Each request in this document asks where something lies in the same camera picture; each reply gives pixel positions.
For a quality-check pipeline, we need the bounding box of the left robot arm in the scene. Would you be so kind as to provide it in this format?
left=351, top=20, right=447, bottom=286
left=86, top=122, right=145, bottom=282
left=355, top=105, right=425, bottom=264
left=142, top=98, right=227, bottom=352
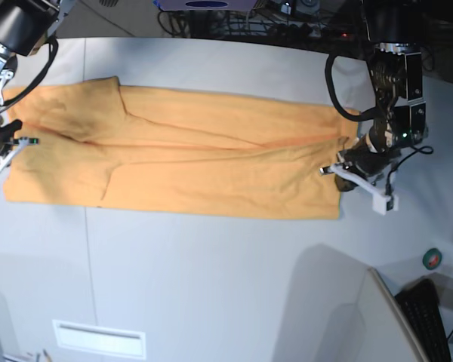
left=319, top=1, right=433, bottom=215

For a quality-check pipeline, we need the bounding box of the pencil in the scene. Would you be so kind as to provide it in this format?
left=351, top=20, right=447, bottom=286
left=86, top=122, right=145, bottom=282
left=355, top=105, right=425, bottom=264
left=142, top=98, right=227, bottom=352
left=42, top=349, right=52, bottom=362

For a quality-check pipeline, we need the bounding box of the white rectangular tray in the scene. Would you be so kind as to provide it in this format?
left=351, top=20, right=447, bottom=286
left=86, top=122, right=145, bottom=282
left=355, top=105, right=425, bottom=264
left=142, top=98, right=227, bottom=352
left=52, top=320, right=146, bottom=360

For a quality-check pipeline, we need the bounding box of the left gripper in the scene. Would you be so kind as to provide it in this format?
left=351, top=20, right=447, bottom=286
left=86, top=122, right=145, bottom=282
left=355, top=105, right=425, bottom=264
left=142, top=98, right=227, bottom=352
left=319, top=137, right=399, bottom=215

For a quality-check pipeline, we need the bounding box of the black keyboard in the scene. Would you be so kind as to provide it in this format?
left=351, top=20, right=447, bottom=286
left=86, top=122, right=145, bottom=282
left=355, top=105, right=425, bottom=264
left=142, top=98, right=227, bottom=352
left=395, top=278, right=451, bottom=362

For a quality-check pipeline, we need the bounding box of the green tape roll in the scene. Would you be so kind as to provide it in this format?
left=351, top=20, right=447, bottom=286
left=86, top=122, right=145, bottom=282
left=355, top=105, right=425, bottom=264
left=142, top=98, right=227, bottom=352
left=422, top=248, right=442, bottom=270

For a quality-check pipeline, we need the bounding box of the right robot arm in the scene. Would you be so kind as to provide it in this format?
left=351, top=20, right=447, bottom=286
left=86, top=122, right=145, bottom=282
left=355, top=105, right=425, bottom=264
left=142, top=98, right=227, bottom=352
left=0, top=0, right=75, bottom=174

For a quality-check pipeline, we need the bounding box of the orange yellow t-shirt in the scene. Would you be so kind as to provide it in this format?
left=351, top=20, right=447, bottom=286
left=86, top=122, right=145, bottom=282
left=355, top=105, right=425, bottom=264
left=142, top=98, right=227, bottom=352
left=4, top=77, right=357, bottom=219

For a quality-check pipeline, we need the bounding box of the beige board panel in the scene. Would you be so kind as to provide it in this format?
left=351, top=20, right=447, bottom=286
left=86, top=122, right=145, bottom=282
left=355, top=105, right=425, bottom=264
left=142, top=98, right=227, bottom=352
left=359, top=268, right=428, bottom=361

